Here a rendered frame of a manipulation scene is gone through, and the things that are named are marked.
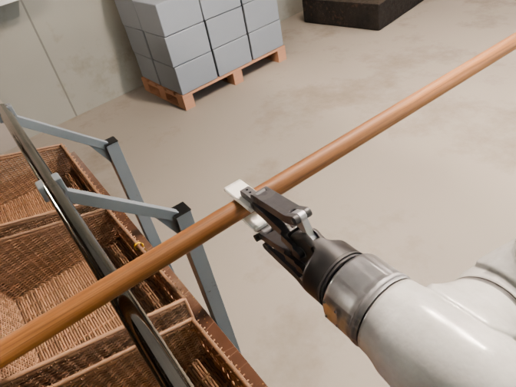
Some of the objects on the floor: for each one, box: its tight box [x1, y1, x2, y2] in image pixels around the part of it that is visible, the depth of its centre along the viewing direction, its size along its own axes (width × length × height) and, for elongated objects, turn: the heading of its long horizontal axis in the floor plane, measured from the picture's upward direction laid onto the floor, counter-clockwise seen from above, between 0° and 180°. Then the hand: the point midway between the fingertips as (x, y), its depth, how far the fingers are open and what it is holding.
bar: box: [0, 103, 241, 387], centre depth 119 cm, size 31×127×118 cm, turn 48°
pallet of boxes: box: [114, 0, 286, 111], centre depth 377 cm, size 112×72×107 cm, turn 142°
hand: (247, 204), depth 65 cm, fingers closed on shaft, 3 cm apart
